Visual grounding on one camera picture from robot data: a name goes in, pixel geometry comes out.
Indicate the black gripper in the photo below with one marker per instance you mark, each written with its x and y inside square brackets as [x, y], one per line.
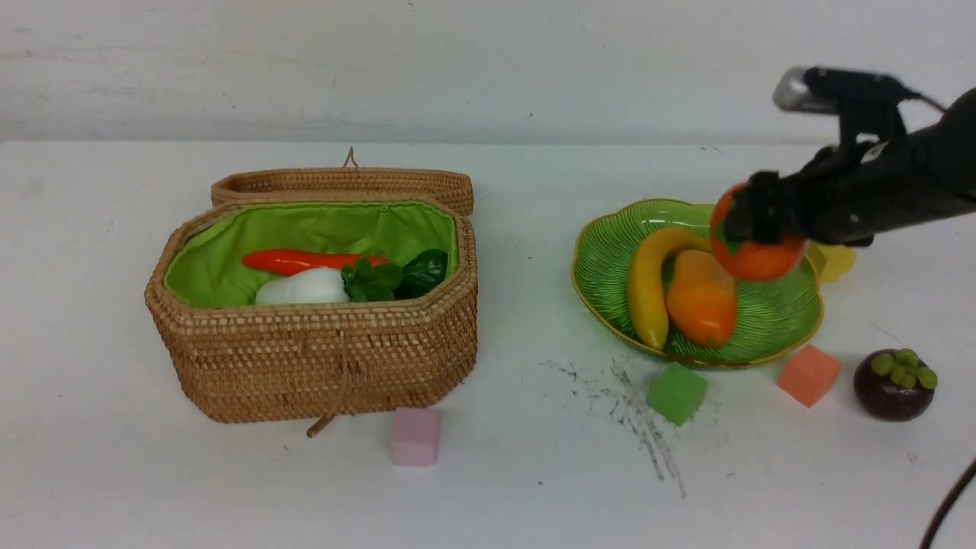
[845, 198]

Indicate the orange persimmon toy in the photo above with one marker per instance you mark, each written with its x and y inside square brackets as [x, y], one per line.
[748, 260]

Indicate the orange yellow mango toy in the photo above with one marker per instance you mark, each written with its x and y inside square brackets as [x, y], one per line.
[702, 299]

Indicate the yellow banana toy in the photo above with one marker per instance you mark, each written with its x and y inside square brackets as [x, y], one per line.
[645, 293]

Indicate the purple mangosteen toy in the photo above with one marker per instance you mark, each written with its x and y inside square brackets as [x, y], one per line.
[895, 384]

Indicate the purple eggplant toy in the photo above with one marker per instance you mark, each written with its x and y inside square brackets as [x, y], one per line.
[422, 274]

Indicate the white radish toy green leaves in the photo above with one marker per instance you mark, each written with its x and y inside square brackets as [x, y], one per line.
[359, 282]

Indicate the orange carrot toy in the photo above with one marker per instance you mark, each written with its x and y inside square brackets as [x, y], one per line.
[286, 262]

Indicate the yellow foam cube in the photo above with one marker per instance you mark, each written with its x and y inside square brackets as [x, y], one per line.
[830, 263]

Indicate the green ribbed glass plate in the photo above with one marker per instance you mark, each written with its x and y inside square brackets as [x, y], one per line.
[774, 318]

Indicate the orange foam cube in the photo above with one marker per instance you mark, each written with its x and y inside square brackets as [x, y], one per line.
[809, 375]

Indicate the green foam cube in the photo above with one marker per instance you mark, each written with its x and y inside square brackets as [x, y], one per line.
[677, 393]

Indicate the woven wicker basket lid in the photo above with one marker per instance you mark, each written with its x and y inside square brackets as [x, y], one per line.
[453, 189]

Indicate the pink foam cube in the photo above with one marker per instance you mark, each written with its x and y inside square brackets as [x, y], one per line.
[416, 436]

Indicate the woven wicker basket green lining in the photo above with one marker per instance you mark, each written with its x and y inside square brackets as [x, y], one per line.
[238, 362]

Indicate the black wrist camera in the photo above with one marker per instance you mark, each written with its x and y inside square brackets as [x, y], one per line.
[864, 103]

